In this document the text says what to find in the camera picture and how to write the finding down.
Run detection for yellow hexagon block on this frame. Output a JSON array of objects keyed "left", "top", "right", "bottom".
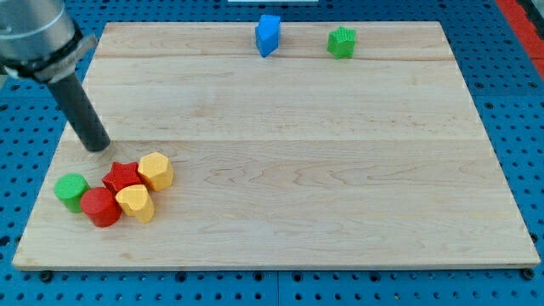
[{"left": 138, "top": 152, "right": 174, "bottom": 191}]

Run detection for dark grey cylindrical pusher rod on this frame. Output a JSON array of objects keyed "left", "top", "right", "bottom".
[{"left": 47, "top": 73, "right": 111, "bottom": 152}]

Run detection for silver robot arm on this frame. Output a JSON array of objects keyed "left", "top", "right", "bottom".
[{"left": 1, "top": 0, "right": 111, "bottom": 152}]

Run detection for light wooden board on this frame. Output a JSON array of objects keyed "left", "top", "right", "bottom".
[{"left": 13, "top": 21, "right": 541, "bottom": 271}]

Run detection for red cylinder block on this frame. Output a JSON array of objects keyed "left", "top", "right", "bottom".
[{"left": 80, "top": 187, "right": 122, "bottom": 228}]

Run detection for red star block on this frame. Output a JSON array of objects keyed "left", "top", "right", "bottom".
[{"left": 102, "top": 161, "right": 142, "bottom": 194}]

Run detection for yellow heart block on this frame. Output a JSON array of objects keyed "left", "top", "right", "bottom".
[{"left": 115, "top": 184, "right": 155, "bottom": 224}]

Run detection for green star block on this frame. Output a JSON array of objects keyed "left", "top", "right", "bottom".
[{"left": 326, "top": 26, "right": 356, "bottom": 60}]

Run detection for blue pentagon block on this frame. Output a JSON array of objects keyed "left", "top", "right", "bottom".
[{"left": 255, "top": 14, "right": 281, "bottom": 58}]

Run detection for green cylinder block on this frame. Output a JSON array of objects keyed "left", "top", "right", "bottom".
[{"left": 54, "top": 173, "right": 90, "bottom": 213}]

